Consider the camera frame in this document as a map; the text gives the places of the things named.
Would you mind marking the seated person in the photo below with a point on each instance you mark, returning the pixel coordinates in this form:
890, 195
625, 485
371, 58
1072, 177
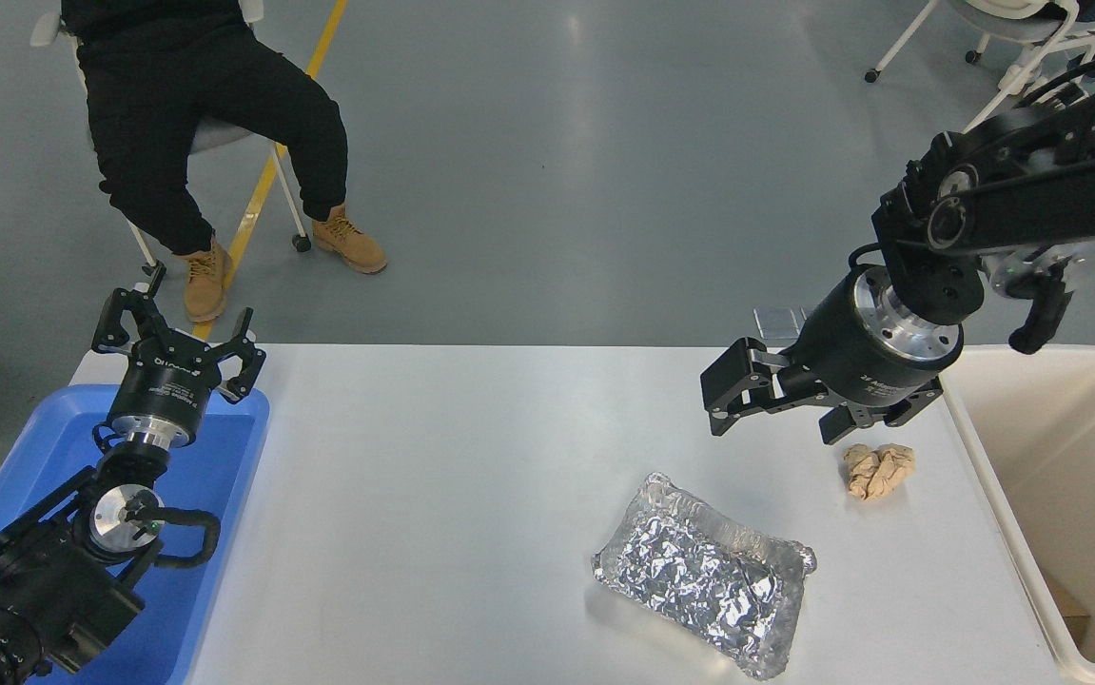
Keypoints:
185, 86

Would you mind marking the small clear plastic stand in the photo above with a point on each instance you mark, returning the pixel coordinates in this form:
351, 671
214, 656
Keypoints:
780, 323

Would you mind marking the large pale plastic bin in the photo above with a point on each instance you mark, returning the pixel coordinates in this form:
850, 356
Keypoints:
1061, 457

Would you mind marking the white wheeled chair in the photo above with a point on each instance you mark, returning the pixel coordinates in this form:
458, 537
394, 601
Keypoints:
1023, 24

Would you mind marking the blue plastic tray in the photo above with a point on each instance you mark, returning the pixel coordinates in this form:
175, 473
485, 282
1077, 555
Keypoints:
214, 457

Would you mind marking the silver foil tray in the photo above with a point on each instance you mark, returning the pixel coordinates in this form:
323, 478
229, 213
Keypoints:
699, 571

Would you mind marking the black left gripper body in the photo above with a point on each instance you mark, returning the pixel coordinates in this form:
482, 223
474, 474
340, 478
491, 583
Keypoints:
166, 390

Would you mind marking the brown cardboard piece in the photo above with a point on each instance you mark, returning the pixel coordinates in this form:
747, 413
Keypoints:
1070, 614

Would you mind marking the crumpled tan paper ball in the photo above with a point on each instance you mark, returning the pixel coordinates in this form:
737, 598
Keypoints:
878, 473

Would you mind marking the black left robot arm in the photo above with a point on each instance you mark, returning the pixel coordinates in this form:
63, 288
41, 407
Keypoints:
43, 590

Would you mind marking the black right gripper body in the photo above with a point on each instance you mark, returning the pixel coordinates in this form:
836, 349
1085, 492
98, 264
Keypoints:
832, 357

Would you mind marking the white chair with grey seat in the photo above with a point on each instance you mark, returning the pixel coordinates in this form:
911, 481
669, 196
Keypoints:
219, 135

